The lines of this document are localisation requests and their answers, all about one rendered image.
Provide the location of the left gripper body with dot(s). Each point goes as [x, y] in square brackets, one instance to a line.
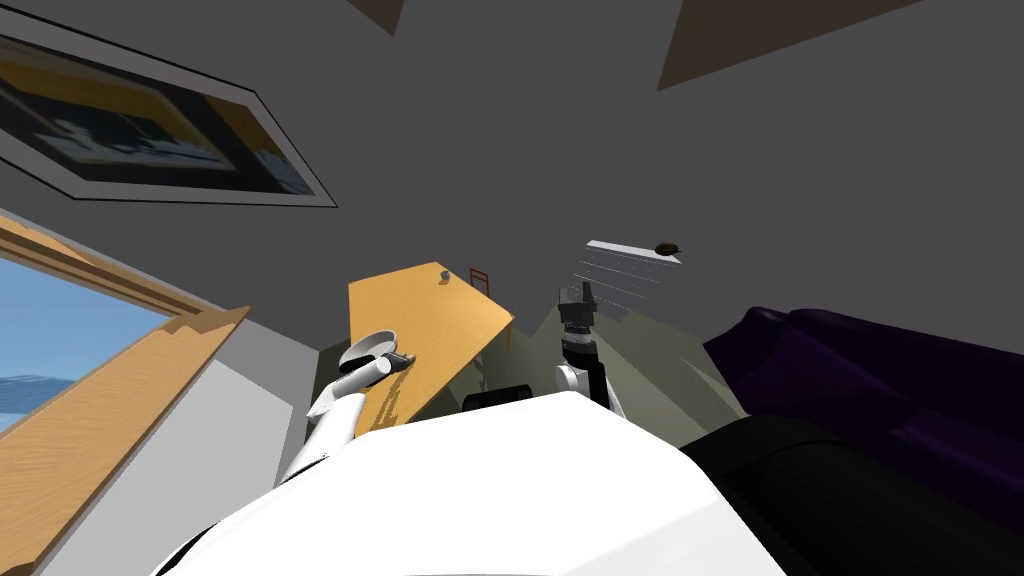
[402, 362]

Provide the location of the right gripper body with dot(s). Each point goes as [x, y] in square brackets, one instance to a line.
[576, 314]

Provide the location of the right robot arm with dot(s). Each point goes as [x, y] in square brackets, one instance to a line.
[840, 512]

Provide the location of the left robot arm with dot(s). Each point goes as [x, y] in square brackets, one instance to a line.
[340, 408]

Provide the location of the white bowl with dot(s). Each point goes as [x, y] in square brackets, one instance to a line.
[370, 346]

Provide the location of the white chest of drawers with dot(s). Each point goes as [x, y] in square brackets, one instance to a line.
[628, 276]

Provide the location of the light wooden table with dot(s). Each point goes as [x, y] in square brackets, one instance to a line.
[436, 320]

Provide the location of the brown round object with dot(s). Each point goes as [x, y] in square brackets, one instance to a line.
[666, 250]

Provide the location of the red chair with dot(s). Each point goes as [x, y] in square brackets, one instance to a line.
[479, 279]

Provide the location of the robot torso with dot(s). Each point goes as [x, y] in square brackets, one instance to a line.
[496, 488]

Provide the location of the dark purple sofa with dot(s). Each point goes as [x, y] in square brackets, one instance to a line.
[880, 376]

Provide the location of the wooden framed window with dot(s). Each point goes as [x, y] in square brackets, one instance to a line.
[56, 336]

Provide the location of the framed wall picture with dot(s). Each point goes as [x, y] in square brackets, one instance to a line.
[152, 136]

